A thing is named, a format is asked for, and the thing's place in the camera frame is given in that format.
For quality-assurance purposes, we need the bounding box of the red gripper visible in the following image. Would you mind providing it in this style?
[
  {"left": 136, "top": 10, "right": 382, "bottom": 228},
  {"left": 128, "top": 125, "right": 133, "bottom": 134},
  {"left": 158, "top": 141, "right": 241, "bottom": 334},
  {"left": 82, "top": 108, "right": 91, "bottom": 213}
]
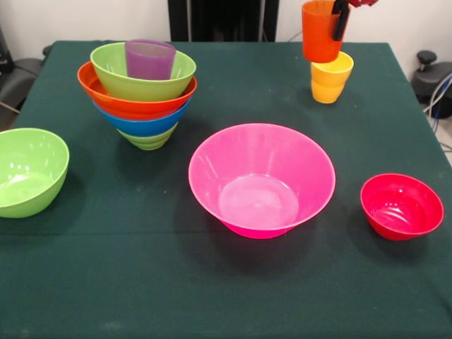
[{"left": 331, "top": 0, "right": 381, "bottom": 42}]

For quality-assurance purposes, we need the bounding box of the orange plastic cup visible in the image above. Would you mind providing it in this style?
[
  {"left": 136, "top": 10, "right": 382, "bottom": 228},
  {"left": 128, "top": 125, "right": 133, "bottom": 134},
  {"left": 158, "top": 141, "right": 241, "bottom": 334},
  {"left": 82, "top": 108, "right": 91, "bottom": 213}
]
[{"left": 301, "top": 0, "right": 350, "bottom": 64}]

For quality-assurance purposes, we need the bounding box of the pink plastic bowl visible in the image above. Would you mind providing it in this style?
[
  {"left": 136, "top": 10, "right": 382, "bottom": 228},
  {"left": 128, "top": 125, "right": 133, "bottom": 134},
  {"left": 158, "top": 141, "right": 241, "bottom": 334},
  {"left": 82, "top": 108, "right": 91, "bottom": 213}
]
[{"left": 187, "top": 123, "right": 337, "bottom": 240}]

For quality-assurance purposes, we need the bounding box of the purple plastic cup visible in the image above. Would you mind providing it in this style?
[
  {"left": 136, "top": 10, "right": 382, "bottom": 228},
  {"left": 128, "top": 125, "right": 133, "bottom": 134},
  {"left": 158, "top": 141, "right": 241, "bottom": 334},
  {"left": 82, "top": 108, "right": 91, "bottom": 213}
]
[{"left": 124, "top": 38, "right": 177, "bottom": 81}]

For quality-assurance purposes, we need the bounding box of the large green plastic bowl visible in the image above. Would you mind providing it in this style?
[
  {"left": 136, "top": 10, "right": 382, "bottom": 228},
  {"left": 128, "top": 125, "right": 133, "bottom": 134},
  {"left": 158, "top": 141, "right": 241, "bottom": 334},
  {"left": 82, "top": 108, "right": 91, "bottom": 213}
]
[
  {"left": 0, "top": 127, "right": 71, "bottom": 219},
  {"left": 90, "top": 42, "right": 197, "bottom": 102}
]

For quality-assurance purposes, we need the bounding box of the orange plastic bowl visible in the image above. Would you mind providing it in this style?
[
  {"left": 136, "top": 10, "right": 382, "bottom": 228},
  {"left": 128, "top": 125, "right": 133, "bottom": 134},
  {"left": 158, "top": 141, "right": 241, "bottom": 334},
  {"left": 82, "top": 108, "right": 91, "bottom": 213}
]
[{"left": 76, "top": 61, "right": 198, "bottom": 121}]

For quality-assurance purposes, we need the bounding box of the blue plastic bowl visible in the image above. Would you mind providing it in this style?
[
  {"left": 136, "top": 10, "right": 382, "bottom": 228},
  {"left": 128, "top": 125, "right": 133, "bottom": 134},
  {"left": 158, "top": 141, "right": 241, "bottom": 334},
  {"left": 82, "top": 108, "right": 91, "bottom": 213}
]
[{"left": 92, "top": 97, "right": 193, "bottom": 138}]

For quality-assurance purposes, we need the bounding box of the yellow plastic cup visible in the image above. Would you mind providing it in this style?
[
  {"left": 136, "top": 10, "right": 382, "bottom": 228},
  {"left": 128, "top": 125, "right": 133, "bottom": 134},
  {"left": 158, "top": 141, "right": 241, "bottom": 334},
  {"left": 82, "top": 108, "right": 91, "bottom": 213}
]
[
  {"left": 310, "top": 51, "right": 355, "bottom": 88},
  {"left": 311, "top": 79, "right": 345, "bottom": 105}
]

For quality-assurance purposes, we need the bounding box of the black equipment base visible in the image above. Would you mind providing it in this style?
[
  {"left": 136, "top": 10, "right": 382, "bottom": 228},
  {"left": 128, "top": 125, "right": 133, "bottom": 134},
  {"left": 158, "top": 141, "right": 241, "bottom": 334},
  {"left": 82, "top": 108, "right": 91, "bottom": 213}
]
[{"left": 411, "top": 50, "right": 452, "bottom": 104}]

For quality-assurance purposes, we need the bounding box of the small red plastic bowl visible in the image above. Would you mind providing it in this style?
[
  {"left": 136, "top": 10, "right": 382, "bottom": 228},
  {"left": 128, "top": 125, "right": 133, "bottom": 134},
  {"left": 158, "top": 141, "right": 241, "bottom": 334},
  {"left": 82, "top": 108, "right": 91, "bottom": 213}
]
[{"left": 359, "top": 172, "right": 445, "bottom": 242}]

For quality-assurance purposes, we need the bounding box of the small green plastic bowl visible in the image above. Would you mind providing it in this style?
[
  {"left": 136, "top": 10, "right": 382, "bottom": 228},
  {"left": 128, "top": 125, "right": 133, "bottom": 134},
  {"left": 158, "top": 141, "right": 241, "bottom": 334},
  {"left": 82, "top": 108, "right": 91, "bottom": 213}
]
[{"left": 116, "top": 122, "right": 179, "bottom": 151}]

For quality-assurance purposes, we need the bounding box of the dark green tablecloth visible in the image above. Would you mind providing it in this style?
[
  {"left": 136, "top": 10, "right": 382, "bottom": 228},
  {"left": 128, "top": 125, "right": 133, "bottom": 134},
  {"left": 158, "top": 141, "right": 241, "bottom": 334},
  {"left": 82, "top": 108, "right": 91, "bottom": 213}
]
[{"left": 0, "top": 40, "right": 452, "bottom": 339}]

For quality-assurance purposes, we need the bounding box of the black office chair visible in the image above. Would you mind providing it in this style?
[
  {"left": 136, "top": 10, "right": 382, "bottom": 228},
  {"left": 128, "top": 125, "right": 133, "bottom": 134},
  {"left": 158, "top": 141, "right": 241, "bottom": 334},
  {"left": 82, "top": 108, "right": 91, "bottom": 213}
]
[{"left": 0, "top": 26, "right": 54, "bottom": 114}]

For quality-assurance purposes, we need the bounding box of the bundle of grey cables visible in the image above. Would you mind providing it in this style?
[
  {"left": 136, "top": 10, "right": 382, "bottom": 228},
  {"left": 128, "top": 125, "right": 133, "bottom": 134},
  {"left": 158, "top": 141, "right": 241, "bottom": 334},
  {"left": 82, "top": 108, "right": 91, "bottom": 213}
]
[{"left": 422, "top": 72, "right": 452, "bottom": 123}]

